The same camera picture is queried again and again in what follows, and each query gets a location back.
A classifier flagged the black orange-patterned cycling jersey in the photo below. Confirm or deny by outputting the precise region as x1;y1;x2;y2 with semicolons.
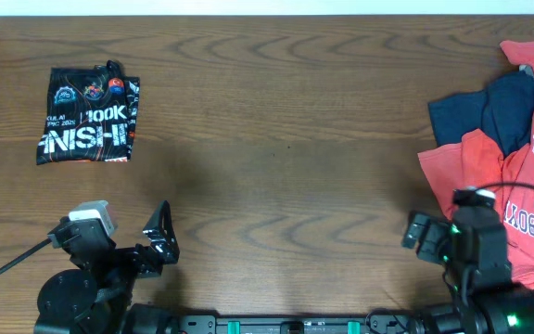
36;60;141;165

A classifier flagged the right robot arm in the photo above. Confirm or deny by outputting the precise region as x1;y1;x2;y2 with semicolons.
401;206;534;334

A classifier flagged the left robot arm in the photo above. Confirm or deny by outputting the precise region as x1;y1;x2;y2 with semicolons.
33;200;180;334

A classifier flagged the red printed t-shirt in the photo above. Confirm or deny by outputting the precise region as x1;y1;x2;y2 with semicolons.
418;41;534;289

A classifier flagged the navy blue garment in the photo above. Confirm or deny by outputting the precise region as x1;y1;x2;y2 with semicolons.
428;71;534;156

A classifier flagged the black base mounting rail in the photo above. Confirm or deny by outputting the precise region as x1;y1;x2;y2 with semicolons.
178;312;411;334

